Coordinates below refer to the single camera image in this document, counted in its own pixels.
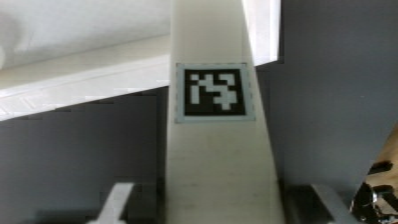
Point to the white desk top tray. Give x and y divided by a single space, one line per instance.
83 51

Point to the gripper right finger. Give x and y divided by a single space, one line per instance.
312 205

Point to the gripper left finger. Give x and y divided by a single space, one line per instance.
129 205

